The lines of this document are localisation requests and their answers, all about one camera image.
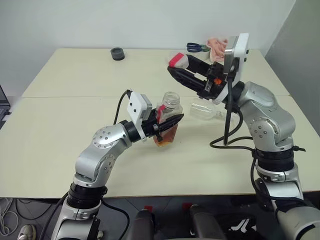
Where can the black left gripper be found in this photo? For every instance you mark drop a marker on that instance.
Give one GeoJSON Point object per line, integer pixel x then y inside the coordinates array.
{"type": "Point", "coordinates": [151, 125]}

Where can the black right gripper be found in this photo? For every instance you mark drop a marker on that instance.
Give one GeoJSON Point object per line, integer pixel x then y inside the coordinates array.
{"type": "Point", "coordinates": [215, 82]}

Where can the clear bottle with red drink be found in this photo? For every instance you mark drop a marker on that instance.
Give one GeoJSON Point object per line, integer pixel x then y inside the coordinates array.
{"type": "Point", "coordinates": [171, 105]}

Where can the clear wine glass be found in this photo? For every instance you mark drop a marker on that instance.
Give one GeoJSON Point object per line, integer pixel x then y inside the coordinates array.
{"type": "Point", "coordinates": [202, 108]}

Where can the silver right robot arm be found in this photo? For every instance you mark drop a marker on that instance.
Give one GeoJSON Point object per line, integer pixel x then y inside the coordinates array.
{"type": "Point", "coordinates": [265, 117]}

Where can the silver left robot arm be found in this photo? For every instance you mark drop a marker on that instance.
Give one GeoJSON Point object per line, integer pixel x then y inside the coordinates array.
{"type": "Point", "coordinates": [100, 140]}

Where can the pink cloth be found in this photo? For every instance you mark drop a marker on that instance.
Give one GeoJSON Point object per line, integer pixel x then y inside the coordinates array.
{"type": "Point", "coordinates": [217, 45]}

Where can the dark grey round cap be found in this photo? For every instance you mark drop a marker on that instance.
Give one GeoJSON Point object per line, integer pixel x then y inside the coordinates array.
{"type": "Point", "coordinates": [117, 53]}

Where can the small red tab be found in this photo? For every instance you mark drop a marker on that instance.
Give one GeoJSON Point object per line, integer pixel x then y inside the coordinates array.
{"type": "Point", "coordinates": [148, 207]}

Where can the dark rounded shape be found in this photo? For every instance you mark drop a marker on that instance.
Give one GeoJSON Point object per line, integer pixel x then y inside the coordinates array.
{"type": "Point", "coordinates": [205, 222]}
{"type": "Point", "coordinates": [145, 225]}

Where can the black item with white logo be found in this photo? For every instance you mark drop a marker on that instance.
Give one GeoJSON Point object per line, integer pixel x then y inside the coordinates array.
{"type": "Point", "coordinates": [242, 225]}

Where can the dark laptop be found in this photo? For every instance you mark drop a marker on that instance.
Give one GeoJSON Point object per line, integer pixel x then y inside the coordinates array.
{"type": "Point", "coordinates": [3, 105]}

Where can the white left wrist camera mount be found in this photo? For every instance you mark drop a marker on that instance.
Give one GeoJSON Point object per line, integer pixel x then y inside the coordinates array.
{"type": "Point", "coordinates": [135, 105]}

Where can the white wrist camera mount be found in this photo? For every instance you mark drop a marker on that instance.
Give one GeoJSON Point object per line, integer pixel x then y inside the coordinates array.
{"type": "Point", "coordinates": [241, 50]}
{"type": "Point", "coordinates": [135, 105]}

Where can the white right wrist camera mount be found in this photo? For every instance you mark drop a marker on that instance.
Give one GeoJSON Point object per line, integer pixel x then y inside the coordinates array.
{"type": "Point", "coordinates": [241, 50]}

